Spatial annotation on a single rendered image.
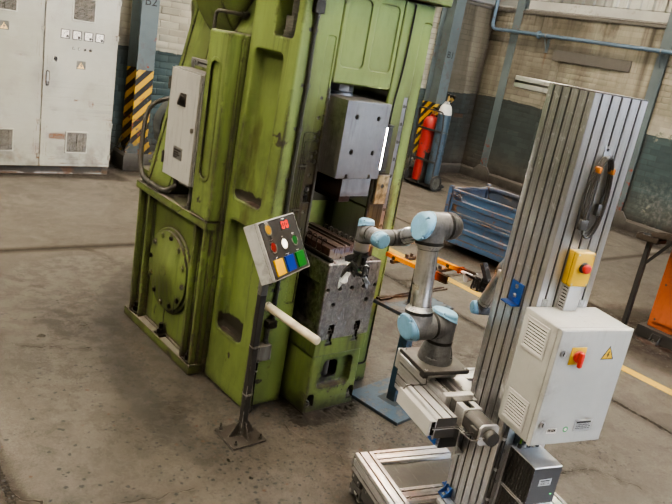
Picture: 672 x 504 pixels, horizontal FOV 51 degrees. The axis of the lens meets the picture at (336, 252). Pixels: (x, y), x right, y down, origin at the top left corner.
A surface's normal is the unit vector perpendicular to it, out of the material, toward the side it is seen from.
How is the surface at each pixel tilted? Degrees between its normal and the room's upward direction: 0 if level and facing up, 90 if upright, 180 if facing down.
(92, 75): 90
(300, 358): 89
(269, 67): 89
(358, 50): 90
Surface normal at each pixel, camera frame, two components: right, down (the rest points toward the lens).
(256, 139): -0.76, 0.04
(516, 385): -0.91, -0.04
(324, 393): 0.62, 0.33
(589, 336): 0.37, 0.34
